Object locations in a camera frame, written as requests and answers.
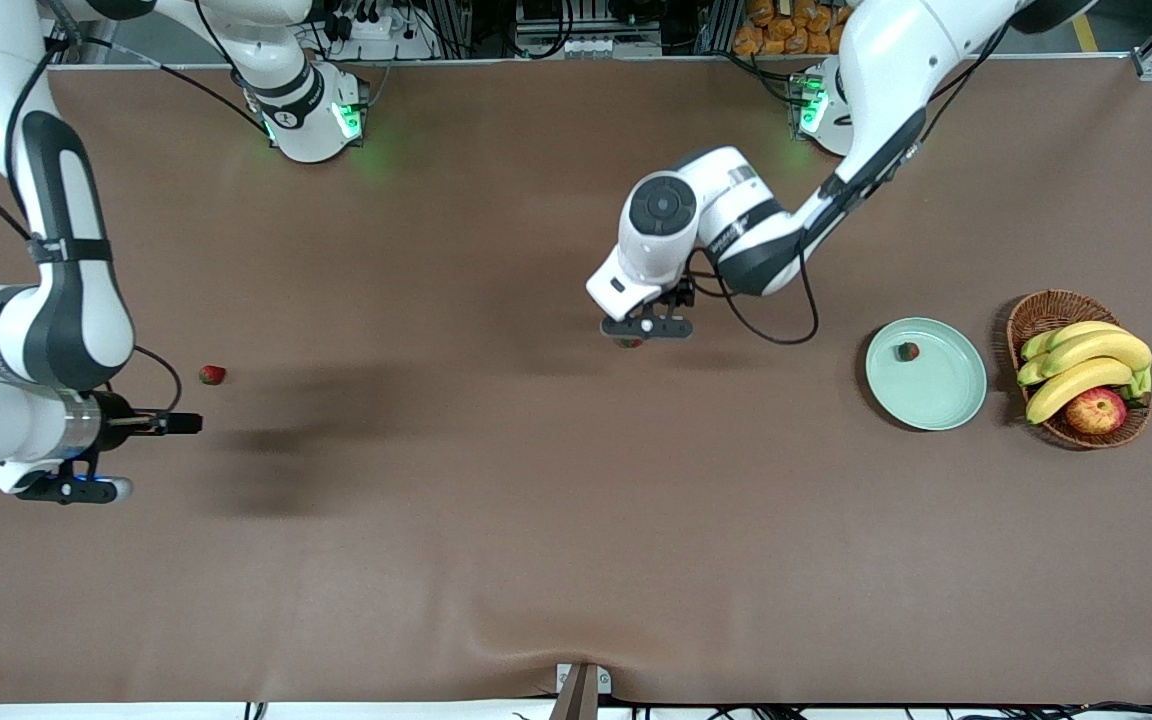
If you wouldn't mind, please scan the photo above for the pile of orange buns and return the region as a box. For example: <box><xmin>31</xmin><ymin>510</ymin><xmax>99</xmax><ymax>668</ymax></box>
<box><xmin>733</xmin><ymin>0</ymin><xmax>852</xmax><ymax>57</ymax></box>

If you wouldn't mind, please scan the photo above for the brown bar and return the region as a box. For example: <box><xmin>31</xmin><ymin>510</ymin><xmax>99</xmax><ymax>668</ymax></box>
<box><xmin>548</xmin><ymin>664</ymin><xmax>600</xmax><ymax>720</ymax></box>

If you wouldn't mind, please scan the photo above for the grey metal clamp bracket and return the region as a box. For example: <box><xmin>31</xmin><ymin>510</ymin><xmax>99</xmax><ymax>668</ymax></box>
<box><xmin>556</xmin><ymin>663</ymin><xmax>613</xmax><ymax>696</ymax></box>

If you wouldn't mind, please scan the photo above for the red yellow apple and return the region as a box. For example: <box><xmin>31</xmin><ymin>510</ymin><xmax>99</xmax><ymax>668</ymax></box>
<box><xmin>1064</xmin><ymin>388</ymin><xmax>1129</xmax><ymax>436</ymax></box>

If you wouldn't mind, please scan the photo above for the pale green round plate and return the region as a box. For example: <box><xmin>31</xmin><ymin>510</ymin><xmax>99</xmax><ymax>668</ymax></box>
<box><xmin>865</xmin><ymin>317</ymin><xmax>989</xmax><ymax>432</ymax></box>

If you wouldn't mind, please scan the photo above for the brown table mat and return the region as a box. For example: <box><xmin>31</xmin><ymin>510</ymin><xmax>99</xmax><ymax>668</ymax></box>
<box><xmin>0</xmin><ymin>55</ymin><xmax>1152</xmax><ymax>706</ymax></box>

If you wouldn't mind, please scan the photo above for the brown wicker basket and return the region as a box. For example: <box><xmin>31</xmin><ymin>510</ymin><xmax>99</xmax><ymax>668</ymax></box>
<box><xmin>1006</xmin><ymin>290</ymin><xmax>1152</xmax><ymax>450</ymax></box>

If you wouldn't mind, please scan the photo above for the white power strip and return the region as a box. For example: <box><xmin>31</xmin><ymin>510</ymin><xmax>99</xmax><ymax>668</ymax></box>
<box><xmin>321</xmin><ymin>0</ymin><xmax>437</xmax><ymax>61</ymax></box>

